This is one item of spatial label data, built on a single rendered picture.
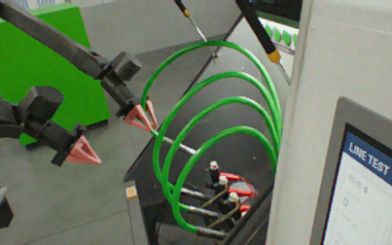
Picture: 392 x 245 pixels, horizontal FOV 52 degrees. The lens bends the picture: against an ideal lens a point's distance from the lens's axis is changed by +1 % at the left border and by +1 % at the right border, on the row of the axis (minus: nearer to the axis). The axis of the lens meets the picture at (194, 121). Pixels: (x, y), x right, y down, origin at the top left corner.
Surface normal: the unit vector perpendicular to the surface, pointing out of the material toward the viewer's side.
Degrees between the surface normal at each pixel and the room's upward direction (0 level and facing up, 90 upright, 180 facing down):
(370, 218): 76
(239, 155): 90
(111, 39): 90
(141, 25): 90
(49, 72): 90
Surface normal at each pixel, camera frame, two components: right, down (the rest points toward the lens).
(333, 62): -0.97, 0.03
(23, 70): 0.42, 0.30
